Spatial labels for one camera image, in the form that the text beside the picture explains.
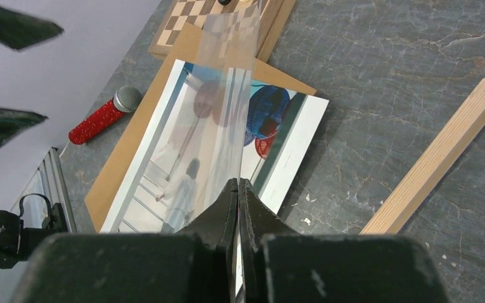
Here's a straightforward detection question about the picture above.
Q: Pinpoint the black chess piece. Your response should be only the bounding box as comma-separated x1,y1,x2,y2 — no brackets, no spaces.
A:
218,0,231,6

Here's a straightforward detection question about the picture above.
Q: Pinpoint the red toy microphone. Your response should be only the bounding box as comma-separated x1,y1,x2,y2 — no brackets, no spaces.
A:
68,86,143,145

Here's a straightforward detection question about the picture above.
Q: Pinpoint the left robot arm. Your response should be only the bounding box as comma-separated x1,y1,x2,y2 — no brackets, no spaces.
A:
0,6,69,269

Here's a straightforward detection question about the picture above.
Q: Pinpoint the wooden chessboard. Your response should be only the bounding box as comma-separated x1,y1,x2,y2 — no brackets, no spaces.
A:
148,0,296,62

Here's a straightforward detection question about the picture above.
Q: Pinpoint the wooden picture frame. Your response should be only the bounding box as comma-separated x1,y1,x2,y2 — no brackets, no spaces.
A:
361,78,485,234

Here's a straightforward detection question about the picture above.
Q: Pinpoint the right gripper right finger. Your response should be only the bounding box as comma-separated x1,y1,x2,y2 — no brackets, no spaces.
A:
238,179,448,302

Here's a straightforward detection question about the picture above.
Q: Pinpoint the brown cardboard backing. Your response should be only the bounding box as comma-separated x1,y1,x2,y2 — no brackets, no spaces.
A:
86,24,315,233

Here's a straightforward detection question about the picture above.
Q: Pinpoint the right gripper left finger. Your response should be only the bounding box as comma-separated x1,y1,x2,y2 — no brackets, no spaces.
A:
12,179,238,302

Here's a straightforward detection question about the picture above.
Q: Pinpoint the printed photo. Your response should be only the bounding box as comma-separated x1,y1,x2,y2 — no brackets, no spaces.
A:
101,60,328,233

